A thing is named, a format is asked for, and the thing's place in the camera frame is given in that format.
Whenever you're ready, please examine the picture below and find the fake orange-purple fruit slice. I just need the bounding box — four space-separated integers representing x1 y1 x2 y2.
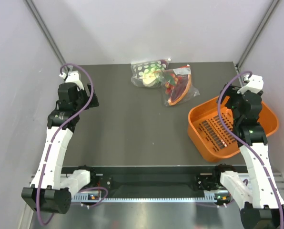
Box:
168 74 192 106

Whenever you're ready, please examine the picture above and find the clear orange-zip bag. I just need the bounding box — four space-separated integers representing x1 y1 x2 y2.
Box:
161 64 200 106

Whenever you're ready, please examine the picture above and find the fake red berry bunch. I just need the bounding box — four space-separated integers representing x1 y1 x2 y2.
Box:
164 73 179 94

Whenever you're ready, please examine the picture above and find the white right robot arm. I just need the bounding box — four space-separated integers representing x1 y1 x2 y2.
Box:
212 83 284 229

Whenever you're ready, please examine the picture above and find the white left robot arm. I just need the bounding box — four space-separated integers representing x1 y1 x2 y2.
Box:
21 83 99 214

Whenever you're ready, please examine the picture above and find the clear bag with dotted item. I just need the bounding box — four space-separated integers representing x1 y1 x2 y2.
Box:
131 58 171 88

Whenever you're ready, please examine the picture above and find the orange plastic basket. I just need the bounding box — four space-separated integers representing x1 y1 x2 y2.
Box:
187 96 279 163

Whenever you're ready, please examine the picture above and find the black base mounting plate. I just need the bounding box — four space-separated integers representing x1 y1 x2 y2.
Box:
61 166 250 198

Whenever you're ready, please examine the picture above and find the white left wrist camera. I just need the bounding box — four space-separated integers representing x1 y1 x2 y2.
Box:
59 71 85 91

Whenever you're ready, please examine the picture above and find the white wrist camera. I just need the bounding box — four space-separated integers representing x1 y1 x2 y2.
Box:
237 74 264 94
59 71 85 91

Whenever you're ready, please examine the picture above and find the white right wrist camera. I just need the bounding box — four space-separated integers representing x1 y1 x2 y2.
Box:
237 74 264 94

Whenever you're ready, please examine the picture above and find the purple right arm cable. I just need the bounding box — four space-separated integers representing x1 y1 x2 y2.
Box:
217 70 284 229

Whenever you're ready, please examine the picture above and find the grey slotted cable duct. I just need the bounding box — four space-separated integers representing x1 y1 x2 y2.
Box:
71 190 232 204

